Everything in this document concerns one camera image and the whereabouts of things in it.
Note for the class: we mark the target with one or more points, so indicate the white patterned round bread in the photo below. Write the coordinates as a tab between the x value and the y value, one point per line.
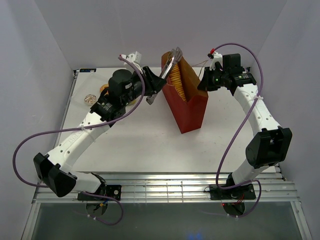
90	99

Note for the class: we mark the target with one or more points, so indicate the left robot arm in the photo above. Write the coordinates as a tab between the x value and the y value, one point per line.
55	167

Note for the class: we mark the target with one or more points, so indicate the metal tongs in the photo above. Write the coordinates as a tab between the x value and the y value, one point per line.
164	74

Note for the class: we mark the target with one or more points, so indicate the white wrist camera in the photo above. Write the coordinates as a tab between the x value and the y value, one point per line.
215	58
134	58

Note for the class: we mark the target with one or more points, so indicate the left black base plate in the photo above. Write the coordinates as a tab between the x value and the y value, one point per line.
112	191

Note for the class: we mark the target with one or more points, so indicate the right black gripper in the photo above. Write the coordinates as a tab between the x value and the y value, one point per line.
205	84

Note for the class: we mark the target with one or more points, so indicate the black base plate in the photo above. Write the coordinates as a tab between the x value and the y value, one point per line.
112	191
245	192

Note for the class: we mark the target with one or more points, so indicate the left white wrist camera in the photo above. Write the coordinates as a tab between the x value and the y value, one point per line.
134	58

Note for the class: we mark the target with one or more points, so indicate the clear plastic tray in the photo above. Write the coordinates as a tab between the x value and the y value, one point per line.
86	83

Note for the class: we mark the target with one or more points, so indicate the ring donut bread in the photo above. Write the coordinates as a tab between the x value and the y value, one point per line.
103	87

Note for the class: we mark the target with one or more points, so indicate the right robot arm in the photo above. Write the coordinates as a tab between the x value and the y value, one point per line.
270	142

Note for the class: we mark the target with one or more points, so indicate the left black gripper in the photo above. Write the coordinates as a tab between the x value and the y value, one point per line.
153	83

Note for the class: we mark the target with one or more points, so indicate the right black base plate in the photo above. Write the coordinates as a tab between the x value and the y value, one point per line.
245	192

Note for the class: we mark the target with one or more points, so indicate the long ridged bread loaf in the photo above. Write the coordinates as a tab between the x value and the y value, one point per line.
173	58

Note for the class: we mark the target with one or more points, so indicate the red paper bag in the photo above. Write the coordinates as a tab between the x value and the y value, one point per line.
189	113

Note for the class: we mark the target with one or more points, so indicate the aluminium frame rail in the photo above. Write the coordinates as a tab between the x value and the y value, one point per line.
192	188

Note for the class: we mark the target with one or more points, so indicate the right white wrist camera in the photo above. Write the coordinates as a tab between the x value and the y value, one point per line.
215	58

